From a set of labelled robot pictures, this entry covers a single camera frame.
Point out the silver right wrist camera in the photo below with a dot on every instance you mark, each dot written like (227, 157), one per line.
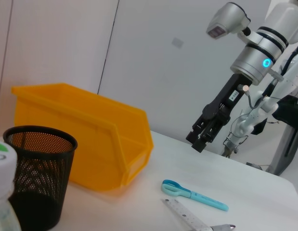
(228, 19)

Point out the transparent ballpoint pen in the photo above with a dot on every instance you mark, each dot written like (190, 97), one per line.
(223, 227)

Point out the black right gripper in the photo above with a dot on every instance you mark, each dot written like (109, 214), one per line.
(227, 96)

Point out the clear green-label water bottle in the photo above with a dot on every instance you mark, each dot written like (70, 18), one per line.
(3, 163)

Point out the yellow plastic bin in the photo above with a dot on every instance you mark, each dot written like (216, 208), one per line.
(91, 134)

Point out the blue teal scissors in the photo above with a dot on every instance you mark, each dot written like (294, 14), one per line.
(201, 198)

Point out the clear plastic ruler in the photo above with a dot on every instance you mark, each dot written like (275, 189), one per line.
(185, 214)

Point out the black mesh pen holder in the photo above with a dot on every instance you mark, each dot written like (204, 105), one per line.
(42, 168)

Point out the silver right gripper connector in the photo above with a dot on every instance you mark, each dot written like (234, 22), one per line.
(243, 88)

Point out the black column bracket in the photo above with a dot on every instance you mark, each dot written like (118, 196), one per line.
(289, 110)

